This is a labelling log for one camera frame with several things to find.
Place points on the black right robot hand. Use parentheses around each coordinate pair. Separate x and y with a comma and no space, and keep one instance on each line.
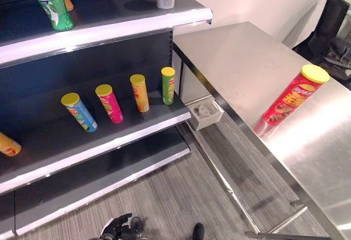
(198,232)

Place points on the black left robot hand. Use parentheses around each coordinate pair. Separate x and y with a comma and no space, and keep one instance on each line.
(120,227)

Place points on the white floor socket box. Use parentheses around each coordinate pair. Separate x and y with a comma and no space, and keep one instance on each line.
(205,113)

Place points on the blue chip can yellow lid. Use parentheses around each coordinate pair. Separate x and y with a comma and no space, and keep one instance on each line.
(81,113)

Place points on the pink chip can yellow lid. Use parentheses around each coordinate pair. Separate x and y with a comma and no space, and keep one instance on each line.
(111,105)

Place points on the orange chip can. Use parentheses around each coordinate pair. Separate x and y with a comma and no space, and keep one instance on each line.
(8,145)

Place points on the green chip can yellow lid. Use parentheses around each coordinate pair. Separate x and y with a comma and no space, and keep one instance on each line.
(168,87)

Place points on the stainless steel table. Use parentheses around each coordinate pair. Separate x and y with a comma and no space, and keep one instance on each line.
(274,91)

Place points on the red chip can yellow lid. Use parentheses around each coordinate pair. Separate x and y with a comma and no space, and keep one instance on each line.
(290,100)

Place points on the dark grey store shelf unit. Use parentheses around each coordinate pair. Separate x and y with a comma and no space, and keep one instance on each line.
(82,67)

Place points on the green bottle white cap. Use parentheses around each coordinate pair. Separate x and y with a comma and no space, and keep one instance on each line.
(55,9)

